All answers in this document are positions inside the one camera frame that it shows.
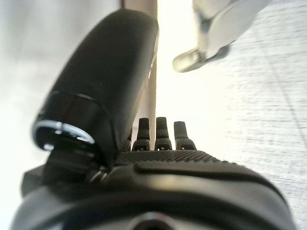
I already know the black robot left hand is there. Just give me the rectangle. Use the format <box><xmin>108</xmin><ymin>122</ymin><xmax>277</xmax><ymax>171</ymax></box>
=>
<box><xmin>11</xmin><ymin>9</ymin><xmax>295</xmax><ymax>230</ymax></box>

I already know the grey streaked area rug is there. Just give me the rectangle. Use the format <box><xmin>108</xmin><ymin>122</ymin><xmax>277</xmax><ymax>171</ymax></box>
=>
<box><xmin>211</xmin><ymin>0</ymin><xmax>307</xmax><ymax>218</ymax></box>

